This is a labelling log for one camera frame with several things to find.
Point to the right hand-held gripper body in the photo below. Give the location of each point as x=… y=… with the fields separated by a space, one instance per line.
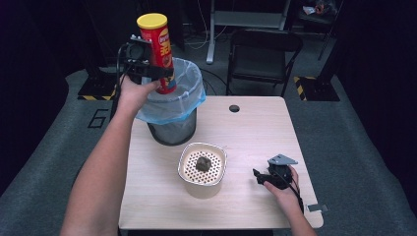
x=282 y=170

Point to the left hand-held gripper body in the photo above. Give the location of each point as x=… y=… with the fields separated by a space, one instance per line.
x=139 y=54

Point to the red chips can yellow lid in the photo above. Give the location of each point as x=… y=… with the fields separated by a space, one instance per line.
x=160 y=46

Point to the blue plastic bin bag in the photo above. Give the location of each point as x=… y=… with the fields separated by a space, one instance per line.
x=183 y=98

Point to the black mesh trash bin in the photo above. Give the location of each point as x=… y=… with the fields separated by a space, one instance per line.
x=175 y=131

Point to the person's right hand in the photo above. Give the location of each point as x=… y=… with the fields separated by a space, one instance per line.
x=286 y=196

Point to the person's left hand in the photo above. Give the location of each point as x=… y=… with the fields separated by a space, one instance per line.
x=136 y=95

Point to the grey tape piece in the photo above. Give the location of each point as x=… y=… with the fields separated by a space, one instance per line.
x=317 y=207

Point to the black stand base hazard stripes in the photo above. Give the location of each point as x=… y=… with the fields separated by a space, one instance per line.
x=319 y=90
x=98 y=88

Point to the dark crumpled lump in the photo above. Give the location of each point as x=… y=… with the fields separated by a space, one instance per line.
x=203 y=164

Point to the beige container with perforated insert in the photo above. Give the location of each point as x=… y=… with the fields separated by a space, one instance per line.
x=203 y=183

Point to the black folding chair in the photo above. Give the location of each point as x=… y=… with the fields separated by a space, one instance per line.
x=262 y=62

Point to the white desk frame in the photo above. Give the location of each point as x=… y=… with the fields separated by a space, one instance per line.
x=246 y=18

